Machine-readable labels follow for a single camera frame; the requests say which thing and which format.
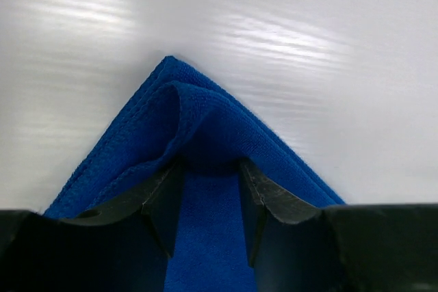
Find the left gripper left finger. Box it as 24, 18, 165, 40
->
1, 161, 184, 291

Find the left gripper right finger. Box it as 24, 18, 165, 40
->
239, 160, 437, 291

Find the blue towel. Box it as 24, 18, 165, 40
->
45, 56, 342, 291

